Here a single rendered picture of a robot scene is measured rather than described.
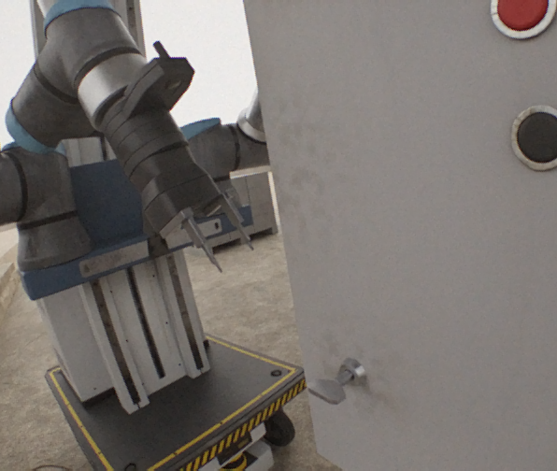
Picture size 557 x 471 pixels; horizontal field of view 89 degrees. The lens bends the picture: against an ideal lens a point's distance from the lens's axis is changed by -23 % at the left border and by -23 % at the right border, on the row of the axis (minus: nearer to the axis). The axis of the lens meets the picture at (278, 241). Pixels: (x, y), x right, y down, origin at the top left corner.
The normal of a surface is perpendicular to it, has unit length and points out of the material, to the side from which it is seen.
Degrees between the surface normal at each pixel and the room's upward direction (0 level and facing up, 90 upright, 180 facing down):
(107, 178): 90
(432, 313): 90
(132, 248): 90
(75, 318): 90
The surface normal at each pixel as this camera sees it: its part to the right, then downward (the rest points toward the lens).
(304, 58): -0.78, 0.26
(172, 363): 0.73, 0.04
